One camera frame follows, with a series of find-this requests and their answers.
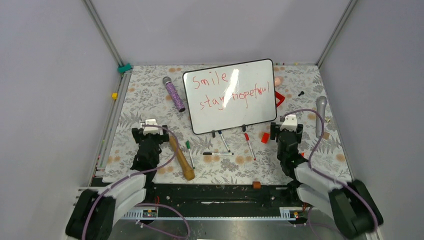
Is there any red cap marker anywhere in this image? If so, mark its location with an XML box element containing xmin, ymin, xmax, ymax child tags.
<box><xmin>244</xmin><ymin>132</ymin><xmax>257</xmax><ymax>161</ymax></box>

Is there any white whiteboard black frame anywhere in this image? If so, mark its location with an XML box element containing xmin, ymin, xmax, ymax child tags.
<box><xmin>182</xmin><ymin>58</ymin><xmax>277</xmax><ymax>135</ymax></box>

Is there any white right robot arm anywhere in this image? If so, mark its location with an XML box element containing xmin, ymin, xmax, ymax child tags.
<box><xmin>270</xmin><ymin>118</ymin><xmax>384</xmax><ymax>240</ymax></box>

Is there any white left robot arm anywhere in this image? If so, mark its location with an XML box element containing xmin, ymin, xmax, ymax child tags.
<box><xmin>65</xmin><ymin>120</ymin><xmax>170</xmax><ymax>240</ymax></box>

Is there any red object behind whiteboard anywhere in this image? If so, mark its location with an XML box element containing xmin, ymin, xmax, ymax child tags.
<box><xmin>274</xmin><ymin>91</ymin><xmax>286</xmax><ymax>108</ymax></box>

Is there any red block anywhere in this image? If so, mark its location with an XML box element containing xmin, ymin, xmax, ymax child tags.
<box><xmin>261</xmin><ymin>132</ymin><xmax>270</xmax><ymax>144</ymax></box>

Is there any small brown wooden cube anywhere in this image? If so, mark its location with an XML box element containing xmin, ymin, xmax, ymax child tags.
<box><xmin>323</xmin><ymin>132</ymin><xmax>330</xmax><ymax>140</ymax></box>

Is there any green cap marker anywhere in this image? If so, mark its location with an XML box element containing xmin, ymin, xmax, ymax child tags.
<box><xmin>185</xmin><ymin>140</ymin><xmax>196</xmax><ymax>170</ymax></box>

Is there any floral patterned mat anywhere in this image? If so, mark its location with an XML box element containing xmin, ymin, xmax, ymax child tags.
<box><xmin>102</xmin><ymin>65</ymin><xmax>351</xmax><ymax>185</ymax></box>

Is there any wooden microphone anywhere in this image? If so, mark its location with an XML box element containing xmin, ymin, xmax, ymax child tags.
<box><xmin>169</xmin><ymin>136</ymin><xmax>195</xmax><ymax>181</ymax></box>

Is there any silver grey microphone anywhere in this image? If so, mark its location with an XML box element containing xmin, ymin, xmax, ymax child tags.
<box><xmin>315</xmin><ymin>96</ymin><xmax>328</xmax><ymax>138</ymax></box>

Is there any orange brown cylinder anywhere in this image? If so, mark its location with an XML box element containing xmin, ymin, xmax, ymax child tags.
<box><xmin>252</xmin><ymin>181</ymin><xmax>262</xmax><ymax>190</ymax></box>

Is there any black cap marker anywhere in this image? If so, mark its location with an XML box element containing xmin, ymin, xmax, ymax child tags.
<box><xmin>202</xmin><ymin>152</ymin><xmax>234</xmax><ymax>156</ymax></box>

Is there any purple glitter microphone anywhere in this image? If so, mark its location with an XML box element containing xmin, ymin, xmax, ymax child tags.
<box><xmin>162</xmin><ymin>76</ymin><xmax>186</xmax><ymax>113</ymax></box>

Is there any blue cap marker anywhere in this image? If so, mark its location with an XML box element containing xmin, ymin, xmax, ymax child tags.
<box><xmin>217</xmin><ymin>130</ymin><xmax>231</xmax><ymax>153</ymax></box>

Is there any small yellow cube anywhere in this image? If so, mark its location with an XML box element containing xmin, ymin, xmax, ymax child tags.
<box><xmin>111</xmin><ymin>92</ymin><xmax>118</xmax><ymax>100</ymax></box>

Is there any teal block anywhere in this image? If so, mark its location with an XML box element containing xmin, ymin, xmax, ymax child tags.
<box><xmin>117</xmin><ymin>63</ymin><xmax>133</xmax><ymax>74</ymax></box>

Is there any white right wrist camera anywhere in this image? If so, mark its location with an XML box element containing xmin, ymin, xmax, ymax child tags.
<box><xmin>279</xmin><ymin>114</ymin><xmax>298</xmax><ymax>132</ymax></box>

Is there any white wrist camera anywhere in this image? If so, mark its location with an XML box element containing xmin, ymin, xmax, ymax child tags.
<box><xmin>140</xmin><ymin>118</ymin><xmax>161</xmax><ymax>136</ymax></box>
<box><xmin>279</xmin><ymin>114</ymin><xmax>298</xmax><ymax>132</ymax></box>

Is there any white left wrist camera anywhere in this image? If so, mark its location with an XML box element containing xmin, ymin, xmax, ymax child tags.
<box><xmin>140</xmin><ymin>118</ymin><xmax>161</xmax><ymax>136</ymax></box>

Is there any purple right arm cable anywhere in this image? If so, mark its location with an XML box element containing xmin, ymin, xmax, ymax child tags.
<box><xmin>283</xmin><ymin>109</ymin><xmax>380</xmax><ymax>240</ymax></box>

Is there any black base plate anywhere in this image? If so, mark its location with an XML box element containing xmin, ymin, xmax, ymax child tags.
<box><xmin>122</xmin><ymin>182</ymin><xmax>310</xmax><ymax>221</ymax></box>

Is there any slotted grey cable duct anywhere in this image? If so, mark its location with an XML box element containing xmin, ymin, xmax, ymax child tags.
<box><xmin>120</xmin><ymin>207</ymin><xmax>299</xmax><ymax>222</ymax></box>

